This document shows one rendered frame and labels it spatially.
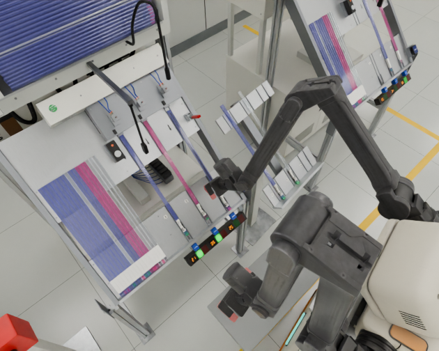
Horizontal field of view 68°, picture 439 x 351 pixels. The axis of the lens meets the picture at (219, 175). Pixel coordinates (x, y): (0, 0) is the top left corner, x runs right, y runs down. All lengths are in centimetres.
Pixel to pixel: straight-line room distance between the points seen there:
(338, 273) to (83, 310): 192
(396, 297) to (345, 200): 175
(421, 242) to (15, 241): 235
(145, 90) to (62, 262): 143
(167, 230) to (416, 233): 91
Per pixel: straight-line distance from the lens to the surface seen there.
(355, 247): 46
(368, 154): 91
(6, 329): 147
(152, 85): 132
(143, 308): 212
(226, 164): 114
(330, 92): 83
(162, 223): 136
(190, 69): 333
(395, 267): 78
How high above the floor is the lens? 201
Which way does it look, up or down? 56 degrees down
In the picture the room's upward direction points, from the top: 2 degrees counter-clockwise
